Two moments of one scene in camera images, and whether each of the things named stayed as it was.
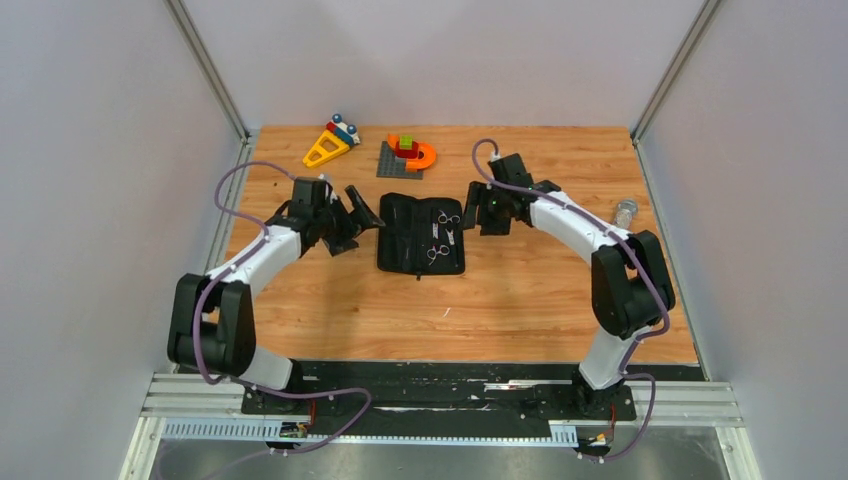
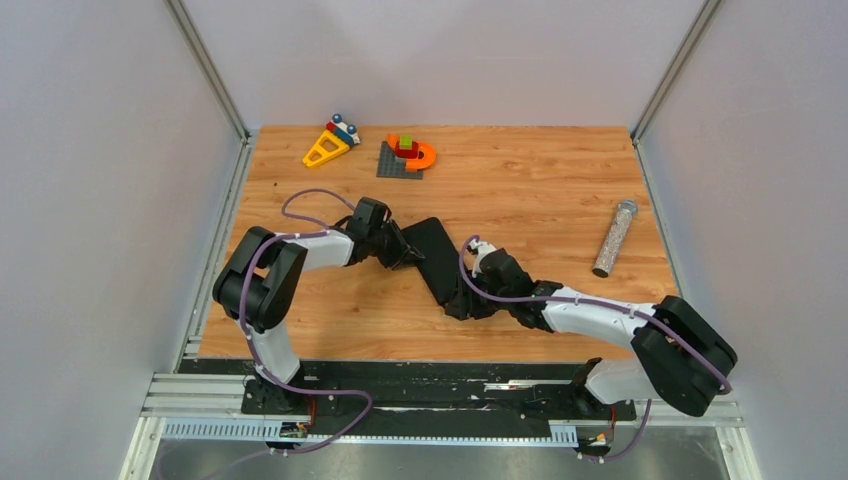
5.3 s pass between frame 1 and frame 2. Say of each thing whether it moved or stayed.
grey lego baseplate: stayed
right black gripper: moved
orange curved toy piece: stayed
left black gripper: moved
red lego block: stayed
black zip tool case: moved
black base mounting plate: stayed
